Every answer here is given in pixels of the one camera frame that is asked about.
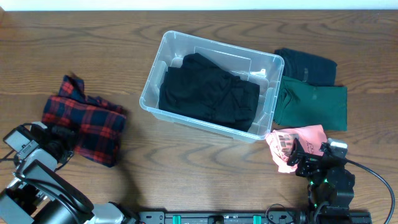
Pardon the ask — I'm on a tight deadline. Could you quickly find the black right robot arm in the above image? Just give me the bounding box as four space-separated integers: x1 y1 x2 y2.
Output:
287 138 355 214

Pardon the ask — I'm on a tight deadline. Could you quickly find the black left camera cable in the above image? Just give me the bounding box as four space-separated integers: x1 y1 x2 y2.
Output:
0 149 19 164

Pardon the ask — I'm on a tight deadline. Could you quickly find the dark green folded garment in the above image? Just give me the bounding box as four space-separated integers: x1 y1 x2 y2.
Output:
274 76 348 131

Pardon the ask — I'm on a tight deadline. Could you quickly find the dark navy folded garment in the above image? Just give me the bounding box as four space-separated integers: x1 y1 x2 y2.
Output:
274 48 337 86

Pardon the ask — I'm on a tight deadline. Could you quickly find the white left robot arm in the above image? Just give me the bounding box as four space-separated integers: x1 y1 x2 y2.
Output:
1 122 139 223

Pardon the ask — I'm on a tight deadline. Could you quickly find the clear plastic storage bin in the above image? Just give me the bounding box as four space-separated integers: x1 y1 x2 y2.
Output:
139 30 284 143

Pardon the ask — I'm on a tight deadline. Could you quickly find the pink printed folded garment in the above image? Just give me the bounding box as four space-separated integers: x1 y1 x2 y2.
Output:
266 124 327 173

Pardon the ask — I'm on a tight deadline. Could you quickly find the black camera cable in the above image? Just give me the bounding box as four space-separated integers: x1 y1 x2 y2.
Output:
0 149 19 164
341 157 396 224

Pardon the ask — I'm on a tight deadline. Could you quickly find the black garment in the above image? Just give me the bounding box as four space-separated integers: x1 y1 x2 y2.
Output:
159 53 260 132

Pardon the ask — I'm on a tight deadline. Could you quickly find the black right camera cable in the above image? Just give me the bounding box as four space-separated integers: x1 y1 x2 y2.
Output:
341 157 396 224

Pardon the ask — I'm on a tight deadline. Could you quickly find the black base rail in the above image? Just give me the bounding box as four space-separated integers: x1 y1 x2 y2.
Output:
138 210 373 224

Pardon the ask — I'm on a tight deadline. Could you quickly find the red navy plaid shirt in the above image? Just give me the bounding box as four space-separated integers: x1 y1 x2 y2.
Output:
42 75 126 167

